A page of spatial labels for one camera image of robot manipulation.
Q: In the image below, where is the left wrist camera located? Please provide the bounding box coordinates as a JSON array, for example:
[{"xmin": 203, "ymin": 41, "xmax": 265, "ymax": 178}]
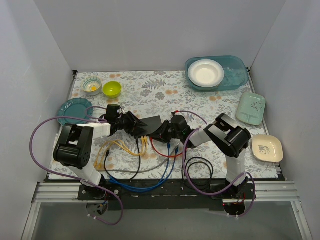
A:
[{"xmin": 104, "ymin": 104, "xmax": 122, "ymax": 123}]

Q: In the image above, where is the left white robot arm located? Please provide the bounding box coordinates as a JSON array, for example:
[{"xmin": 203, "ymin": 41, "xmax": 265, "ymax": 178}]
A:
[{"xmin": 53, "ymin": 110, "xmax": 148, "ymax": 200}]

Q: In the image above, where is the grey cable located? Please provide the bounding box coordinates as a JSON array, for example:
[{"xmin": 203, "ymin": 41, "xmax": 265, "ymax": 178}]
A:
[{"xmin": 98, "ymin": 154, "xmax": 173, "ymax": 174}]

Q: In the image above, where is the lime green bowl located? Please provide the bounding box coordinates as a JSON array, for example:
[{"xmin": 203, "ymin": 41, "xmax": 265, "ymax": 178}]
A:
[{"xmin": 102, "ymin": 81, "xmax": 122, "ymax": 99}]

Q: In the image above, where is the blue ethernet cable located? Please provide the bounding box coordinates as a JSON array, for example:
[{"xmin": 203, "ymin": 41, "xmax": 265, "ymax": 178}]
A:
[
  {"xmin": 107, "ymin": 142, "xmax": 172, "ymax": 188},
  {"xmin": 108, "ymin": 146, "xmax": 179, "ymax": 190}
]

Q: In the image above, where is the black network switch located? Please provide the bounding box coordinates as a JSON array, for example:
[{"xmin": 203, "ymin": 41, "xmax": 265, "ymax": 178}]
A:
[{"xmin": 141, "ymin": 115, "xmax": 162, "ymax": 136}]

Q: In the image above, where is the red ethernet cable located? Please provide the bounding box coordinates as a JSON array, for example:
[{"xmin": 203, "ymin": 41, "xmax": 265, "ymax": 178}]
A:
[{"xmin": 149, "ymin": 136, "xmax": 185, "ymax": 159}]

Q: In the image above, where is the teal round plate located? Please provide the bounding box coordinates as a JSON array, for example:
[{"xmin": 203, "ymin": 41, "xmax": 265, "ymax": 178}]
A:
[{"xmin": 57, "ymin": 97, "xmax": 93, "ymax": 120}]

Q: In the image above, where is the floral table mat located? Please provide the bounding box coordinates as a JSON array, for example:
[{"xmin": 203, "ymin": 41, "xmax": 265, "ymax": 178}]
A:
[{"xmin": 48, "ymin": 70, "xmax": 281, "ymax": 180}]

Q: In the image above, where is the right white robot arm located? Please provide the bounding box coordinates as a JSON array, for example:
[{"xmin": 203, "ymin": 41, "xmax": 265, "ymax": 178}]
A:
[{"xmin": 150, "ymin": 113, "xmax": 251, "ymax": 199}]

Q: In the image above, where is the teal plastic tub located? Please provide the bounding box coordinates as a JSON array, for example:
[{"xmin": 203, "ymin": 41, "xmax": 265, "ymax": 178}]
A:
[{"xmin": 185, "ymin": 55, "xmax": 249, "ymax": 92}]

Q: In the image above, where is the patterned small bowl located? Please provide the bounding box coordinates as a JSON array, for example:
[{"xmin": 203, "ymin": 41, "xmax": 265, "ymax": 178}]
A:
[{"xmin": 81, "ymin": 76, "xmax": 102, "ymax": 96}]

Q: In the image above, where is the cream square dish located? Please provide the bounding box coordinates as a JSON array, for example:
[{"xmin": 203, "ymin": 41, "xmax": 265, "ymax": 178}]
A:
[{"xmin": 251, "ymin": 134, "xmax": 284, "ymax": 163}]

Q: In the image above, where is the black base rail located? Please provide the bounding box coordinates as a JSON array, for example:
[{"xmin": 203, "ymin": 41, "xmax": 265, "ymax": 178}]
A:
[{"xmin": 77, "ymin": 179, "xmax": 255, "ymax": 212}]

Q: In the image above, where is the black looped cable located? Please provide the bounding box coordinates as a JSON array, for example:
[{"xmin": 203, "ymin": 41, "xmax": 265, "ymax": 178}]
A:
[{"xmin": 181, "ymin": 157, "xmax": 214, "ymax": 187}]

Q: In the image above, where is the mint green square plate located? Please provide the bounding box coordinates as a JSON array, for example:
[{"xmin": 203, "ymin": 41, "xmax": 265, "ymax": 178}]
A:
[{"xmin": 236, "ymin": 92, "xmax": 266, "ymax": 126}]

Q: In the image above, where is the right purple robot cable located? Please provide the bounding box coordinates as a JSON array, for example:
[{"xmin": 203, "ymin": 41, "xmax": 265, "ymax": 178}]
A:
[{"xmin": 170, "ymin": 109, "xmax": 257, "ymax": 220}]

